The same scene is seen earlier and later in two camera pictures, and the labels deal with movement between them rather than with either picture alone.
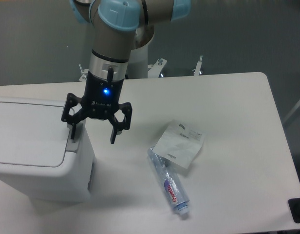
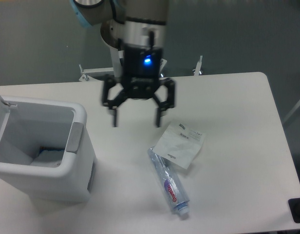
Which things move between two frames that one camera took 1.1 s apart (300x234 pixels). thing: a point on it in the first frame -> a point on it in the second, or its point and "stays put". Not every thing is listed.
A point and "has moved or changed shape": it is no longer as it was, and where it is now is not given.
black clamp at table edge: (298, 207) stays put
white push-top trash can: (34, 155) has moved or changed shape
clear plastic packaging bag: (179, 143) stays put
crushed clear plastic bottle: (174, 187) stays put
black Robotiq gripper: (100, 100) -> (140, 78)
